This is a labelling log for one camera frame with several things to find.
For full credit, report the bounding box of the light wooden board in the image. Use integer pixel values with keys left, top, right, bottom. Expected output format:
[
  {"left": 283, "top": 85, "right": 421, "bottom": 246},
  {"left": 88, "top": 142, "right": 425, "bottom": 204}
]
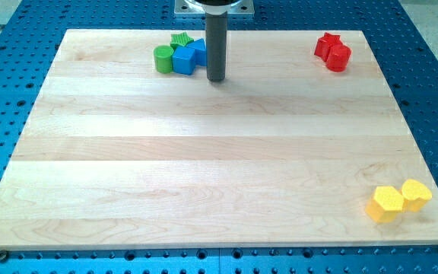
[{"left": 0, "top": 29, "right": 438, "bottom": 250}]

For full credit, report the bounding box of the silver robot mounting plate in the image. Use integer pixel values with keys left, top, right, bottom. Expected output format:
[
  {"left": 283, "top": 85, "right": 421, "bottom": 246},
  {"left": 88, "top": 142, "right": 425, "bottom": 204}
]
[{"left": 173, "top": 0, "right": 255, "bottom": 18}]

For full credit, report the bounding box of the red star block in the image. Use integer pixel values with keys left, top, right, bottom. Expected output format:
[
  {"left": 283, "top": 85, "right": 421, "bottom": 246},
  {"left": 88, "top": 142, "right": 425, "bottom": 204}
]
[{"left": 314, "top": 32, "right": 341, "bottom": 62}]

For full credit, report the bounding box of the blue cube block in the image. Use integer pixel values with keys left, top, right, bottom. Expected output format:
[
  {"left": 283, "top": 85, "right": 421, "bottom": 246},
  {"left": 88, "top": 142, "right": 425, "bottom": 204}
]
[{"left": 172, "top": 46, "right": 196, "bottom": 75}]

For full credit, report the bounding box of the left board clamp bolt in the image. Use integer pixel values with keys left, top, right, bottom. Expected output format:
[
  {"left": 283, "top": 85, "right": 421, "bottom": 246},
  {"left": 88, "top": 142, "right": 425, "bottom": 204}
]
[{"left": 0, "top": 250, "right": 10, "bottom": 263}]

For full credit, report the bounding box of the blue angular block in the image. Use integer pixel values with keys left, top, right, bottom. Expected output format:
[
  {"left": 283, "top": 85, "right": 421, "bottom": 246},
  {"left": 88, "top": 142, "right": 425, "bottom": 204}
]
[{"left": 186, "top": 38, "right": 207, "bottom": 67}]

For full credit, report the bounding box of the yellow heart block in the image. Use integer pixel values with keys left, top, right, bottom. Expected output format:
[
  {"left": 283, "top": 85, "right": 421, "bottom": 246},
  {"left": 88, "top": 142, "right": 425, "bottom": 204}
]
[{"left": 400, "top": 179, "right": 433, "bottom": 212}]

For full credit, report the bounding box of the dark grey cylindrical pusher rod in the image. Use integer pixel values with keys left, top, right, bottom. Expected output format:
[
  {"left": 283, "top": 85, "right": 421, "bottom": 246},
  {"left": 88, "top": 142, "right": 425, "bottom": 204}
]
[{"left": 205, "top": 12, "right": 227, "bottom": 82}]

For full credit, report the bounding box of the green star block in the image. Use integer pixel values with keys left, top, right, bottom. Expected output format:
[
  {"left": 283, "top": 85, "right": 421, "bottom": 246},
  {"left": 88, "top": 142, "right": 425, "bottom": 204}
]
[{"left": 170, "top": 32, "right": 194, "bottom": 49}]

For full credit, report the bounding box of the green cylinder block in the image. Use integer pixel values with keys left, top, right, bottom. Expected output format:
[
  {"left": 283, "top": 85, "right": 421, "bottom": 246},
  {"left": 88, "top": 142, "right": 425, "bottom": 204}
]
[{"left": 153, "top": 45, "right": 174, "bottom": 74}]

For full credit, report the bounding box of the yellow hexagon block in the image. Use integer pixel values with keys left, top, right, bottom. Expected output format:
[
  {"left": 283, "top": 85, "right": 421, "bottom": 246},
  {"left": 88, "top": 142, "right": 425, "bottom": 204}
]
[{"left": 365, "top": 186, "right": 405, "bottom": 223}]

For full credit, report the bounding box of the red rounded block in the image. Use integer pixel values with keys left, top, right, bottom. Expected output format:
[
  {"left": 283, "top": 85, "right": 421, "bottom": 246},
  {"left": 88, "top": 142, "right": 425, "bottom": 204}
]
[{"left": 325, "top": 44, "right": 352, "bottom": 72}]

